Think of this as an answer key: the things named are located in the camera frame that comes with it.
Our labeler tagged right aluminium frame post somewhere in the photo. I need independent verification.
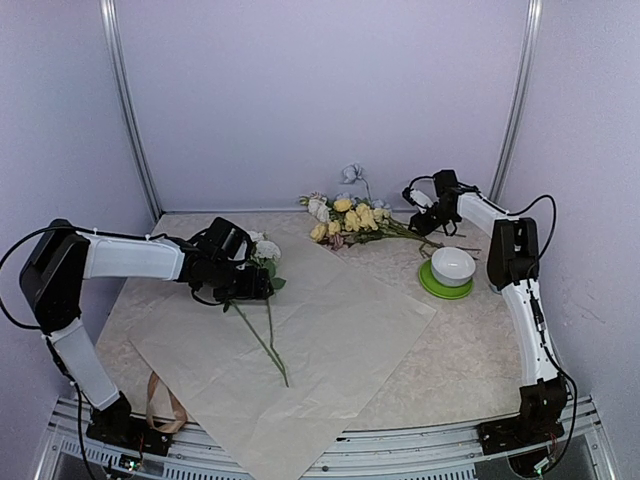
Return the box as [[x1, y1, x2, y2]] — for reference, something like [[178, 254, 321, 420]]
[[489, 0, 543, 201]]

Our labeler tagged tan ribbon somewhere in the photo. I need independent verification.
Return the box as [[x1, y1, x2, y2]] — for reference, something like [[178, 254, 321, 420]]
[[145, 371, 189, 436]]

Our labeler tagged yellow rose bunch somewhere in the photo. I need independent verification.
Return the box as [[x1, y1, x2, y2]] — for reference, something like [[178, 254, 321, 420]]
[[309, 198, 443, 257]]

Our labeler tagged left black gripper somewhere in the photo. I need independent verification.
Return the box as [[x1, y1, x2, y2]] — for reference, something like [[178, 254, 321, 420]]
[[207, 259, 274, 301]]

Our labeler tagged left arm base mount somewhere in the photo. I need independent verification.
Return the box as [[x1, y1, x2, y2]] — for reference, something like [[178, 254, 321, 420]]
[[86, 405, 172, 457]]

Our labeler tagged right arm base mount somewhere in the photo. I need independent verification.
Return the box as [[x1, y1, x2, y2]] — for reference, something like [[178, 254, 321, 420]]
[[476, 386, 567, 455]]

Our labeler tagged white pink flower stem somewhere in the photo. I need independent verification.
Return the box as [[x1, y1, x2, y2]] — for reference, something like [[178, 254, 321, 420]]
[[299, 192, 331, 223]]

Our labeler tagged green plate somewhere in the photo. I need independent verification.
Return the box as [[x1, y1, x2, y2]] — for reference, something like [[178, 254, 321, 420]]
[[418, 260, 474, 300]]

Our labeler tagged white rose stem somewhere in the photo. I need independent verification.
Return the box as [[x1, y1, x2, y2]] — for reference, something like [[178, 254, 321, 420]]
[[247, 238, 291, 389]]

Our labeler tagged left aluminium frame post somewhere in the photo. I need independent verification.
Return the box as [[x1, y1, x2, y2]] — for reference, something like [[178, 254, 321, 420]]
[[99, 0, 164, 222]]

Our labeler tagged pink rose stem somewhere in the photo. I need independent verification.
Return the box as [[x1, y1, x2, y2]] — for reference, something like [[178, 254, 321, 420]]
[[223, 300, 289, 386]]

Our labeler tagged pink wrapping paper sheet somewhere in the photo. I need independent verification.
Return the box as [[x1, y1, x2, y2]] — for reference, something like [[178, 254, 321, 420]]
[[129, 230, 435, 479]]

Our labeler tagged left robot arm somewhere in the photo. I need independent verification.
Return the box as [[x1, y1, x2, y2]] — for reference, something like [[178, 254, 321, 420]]
[[19, 217, 275, 445]]

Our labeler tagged white ceramic bowl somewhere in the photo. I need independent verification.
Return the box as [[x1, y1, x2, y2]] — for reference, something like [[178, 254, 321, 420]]
[[431, 247, 476, 287]]

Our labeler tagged aluminium frame post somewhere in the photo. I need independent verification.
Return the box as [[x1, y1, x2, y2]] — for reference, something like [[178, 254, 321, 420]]
[[489, 0, 543, 201], [99, 0, 164, 222]]

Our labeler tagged dried mauve flower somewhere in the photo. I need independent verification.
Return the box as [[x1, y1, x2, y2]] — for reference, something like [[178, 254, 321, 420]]
[[325, 234, 349, 251]]

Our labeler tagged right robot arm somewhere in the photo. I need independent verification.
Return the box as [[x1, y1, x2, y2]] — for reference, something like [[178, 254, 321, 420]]
[[402, 170, 568, 444]]

